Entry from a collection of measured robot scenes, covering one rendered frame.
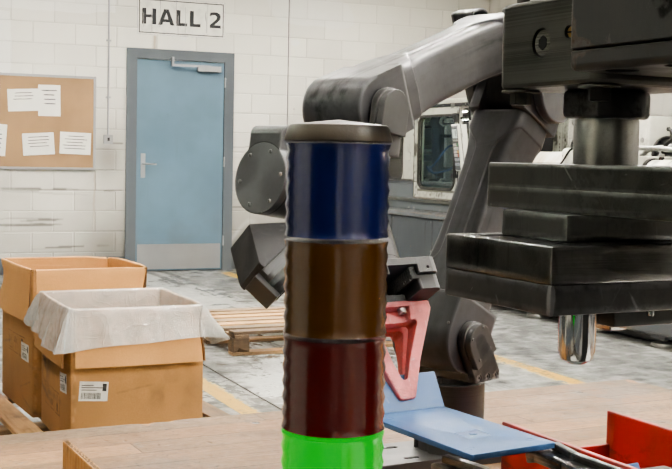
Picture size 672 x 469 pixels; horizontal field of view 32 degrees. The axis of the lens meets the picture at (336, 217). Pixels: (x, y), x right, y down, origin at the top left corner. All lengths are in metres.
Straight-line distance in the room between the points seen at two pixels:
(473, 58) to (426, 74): 0.07
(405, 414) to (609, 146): 0.32
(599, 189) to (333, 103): 0.39
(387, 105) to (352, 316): 0.55
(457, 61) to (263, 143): 0.23
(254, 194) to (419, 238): 9.51
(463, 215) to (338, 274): 0.71
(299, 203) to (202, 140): 11.47
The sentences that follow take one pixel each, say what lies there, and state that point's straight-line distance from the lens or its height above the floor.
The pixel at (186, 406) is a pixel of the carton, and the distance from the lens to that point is 4.27.
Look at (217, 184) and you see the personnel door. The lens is 11.94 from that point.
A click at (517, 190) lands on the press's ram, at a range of 0.69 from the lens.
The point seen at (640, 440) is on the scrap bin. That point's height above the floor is 0.94.
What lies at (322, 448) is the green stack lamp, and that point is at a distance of 0.42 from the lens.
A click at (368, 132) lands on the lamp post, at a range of 0.41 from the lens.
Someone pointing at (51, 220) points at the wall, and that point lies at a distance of 11.57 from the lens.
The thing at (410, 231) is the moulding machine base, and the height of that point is 0.52.
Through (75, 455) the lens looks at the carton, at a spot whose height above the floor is 0.97.
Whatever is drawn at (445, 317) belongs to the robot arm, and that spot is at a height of 1.04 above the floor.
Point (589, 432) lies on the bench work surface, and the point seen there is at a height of 0.90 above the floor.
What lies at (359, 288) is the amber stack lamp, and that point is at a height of 1.14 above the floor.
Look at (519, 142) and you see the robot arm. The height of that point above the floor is 1.20.
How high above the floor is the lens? 1.18
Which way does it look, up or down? 3 degrees down
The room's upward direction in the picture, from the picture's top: 1 degrees clockwise
